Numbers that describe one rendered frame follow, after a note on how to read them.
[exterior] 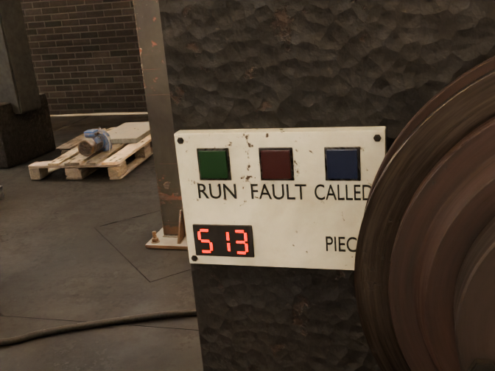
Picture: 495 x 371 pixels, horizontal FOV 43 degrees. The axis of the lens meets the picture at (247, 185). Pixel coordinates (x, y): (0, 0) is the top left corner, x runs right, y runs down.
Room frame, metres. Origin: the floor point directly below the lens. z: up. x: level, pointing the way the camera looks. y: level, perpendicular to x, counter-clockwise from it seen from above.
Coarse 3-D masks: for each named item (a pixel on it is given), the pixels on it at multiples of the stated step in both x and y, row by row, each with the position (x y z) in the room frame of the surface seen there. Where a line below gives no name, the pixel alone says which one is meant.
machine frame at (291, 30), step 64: (192, 0) 0.78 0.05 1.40; (256, 0) 0.76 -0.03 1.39; (320, 0) 0.74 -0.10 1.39; (384, 0) 0.72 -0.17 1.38; (448, 0) 0.70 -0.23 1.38; (192, 64) 0.78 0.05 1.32; (256, 64) 0.76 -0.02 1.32; (320, 64) 0.74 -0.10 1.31; (384, 64) 0.72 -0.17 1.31; (448, 64) 0.70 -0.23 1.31; (192, 128) 0.79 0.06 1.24; (256, 128) 0.76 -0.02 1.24; (256, 320) 0.77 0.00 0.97; (320, 320) 0.74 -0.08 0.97
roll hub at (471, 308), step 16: (480, 240) 0.49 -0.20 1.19; (480, 256) 0.47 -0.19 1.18; (464, 272) 0.49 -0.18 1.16; (480, 272) 0.47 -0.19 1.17; (464, 288) 0.47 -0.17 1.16; (480, 288) 0.47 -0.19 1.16; (464, 304) 0.47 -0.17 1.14; (480, 304) 0.46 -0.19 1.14; (464, 320) 0.47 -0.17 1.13; (480, 320) 0.46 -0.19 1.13; (464, 336) 0.47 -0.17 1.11; (480, 336) 0.46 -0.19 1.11; (464, 352) 0.47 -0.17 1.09; (480, 352) 0.46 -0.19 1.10; (464, 368) 0.47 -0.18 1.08
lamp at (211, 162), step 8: (200, 152) 0.76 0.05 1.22; (208, 152) 0.75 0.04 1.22; (216, 152) 0.75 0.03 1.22; (224, 152) 0.75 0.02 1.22; (200, 160) 0.76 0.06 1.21; (208, 160) 0.76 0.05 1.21; (216, 160) 0.75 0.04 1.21; (224, 160) 0.75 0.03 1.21; (200, 168) 0.76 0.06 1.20; (208, 168) 0.76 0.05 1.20; (216, 168) 0.75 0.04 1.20; (224, 168) 0.75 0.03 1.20; (208, 176) 0.76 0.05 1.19; (216, 176) 0.75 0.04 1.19; (224, 176) 0.75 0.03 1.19
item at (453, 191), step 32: (480, 128) 0.54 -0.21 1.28; (448, 160) 0.54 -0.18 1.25; (480, 160) 0.53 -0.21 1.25; (416, 192) 0.56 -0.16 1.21; (448, 192) 0.54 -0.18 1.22; (480, 192) 0.51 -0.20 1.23; (416, 224) 0.54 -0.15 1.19; (448, 224) 0.52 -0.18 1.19; (480, 224) 0.51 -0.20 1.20; (416, 256) 0.54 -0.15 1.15; (448, 256) 0.52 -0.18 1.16; (416, 288) 0.54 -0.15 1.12; (448, 288) 0.52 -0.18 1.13; (416, 320) 0.54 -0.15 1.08; (448, 320) 0.52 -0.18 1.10; (416, 352) 0.54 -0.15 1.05; (448, 352) 0.52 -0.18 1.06
